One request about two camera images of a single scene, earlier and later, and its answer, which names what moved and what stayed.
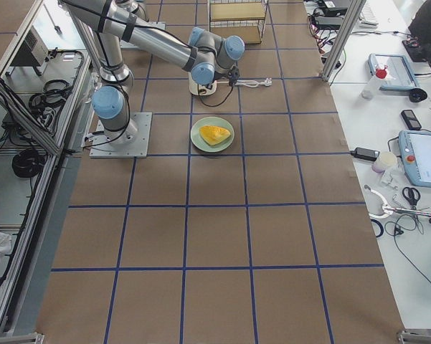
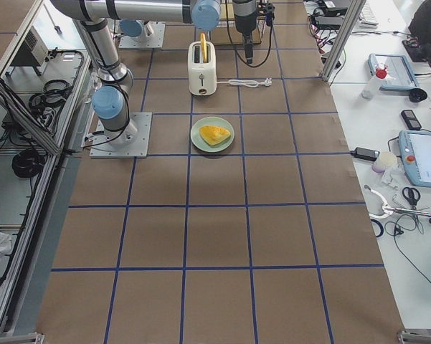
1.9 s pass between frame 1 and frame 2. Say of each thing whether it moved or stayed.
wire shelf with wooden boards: stayed
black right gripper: moved
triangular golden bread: stayed
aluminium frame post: stayed
